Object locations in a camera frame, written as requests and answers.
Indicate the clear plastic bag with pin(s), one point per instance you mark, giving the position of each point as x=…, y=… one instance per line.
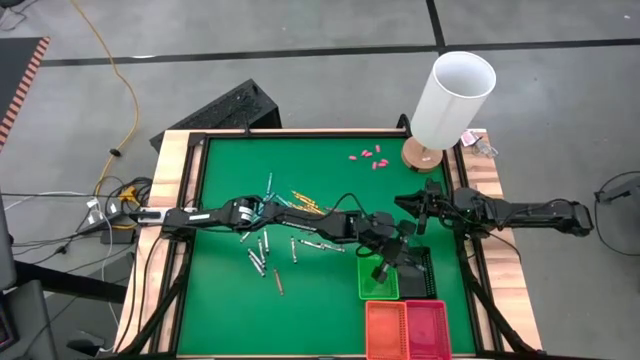
x=487, y=149

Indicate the pink eraser packet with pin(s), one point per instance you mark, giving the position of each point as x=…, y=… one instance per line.
x=471, y=137

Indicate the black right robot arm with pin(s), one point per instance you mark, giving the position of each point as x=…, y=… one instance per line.
x=525, y=212

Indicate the pink plastic basket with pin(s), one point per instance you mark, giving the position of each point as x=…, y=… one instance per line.
x=427, y=330

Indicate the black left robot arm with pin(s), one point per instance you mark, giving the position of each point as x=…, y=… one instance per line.
x=300, y=220

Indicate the black aluminium table frame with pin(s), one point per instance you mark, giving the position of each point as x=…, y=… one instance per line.
x=325, y=135

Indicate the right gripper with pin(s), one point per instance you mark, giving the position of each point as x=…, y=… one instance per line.
x=434, y=205

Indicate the white shade wooden base lamp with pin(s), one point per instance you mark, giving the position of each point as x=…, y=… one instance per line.
x=450, y=100

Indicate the gray power strip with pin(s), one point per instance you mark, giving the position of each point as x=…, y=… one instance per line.
x=100, y=220

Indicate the blue crayon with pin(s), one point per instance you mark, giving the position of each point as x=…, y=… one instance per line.
x=281, y=199
x=260, y=214
x=269, y=196
x=270, y=183

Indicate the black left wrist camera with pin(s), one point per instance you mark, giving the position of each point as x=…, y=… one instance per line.
x=380, y=274

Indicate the green table mat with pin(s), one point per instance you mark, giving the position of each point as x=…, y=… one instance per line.
x=300, y=310

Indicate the orange plastic basket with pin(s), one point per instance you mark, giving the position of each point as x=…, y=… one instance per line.
x=386, y=330

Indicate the black perforated case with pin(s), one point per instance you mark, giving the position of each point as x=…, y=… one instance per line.
x=225, y=110

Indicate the wooden table side board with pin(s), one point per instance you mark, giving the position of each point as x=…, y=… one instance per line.
x=167, y=165
x=487, y=175

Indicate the brown crayon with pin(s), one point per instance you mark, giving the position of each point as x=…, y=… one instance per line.
x=278, y=281

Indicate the green plastic basket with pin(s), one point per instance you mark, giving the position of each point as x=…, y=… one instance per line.
x=370, y=290

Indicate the black plastic basket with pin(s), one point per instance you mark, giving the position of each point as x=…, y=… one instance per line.
x=427, y=287

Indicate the black orange-striped floor mat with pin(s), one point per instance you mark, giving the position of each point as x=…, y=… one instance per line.
x=15, y=65

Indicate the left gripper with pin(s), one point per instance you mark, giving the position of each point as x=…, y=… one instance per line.
x=397, y=250

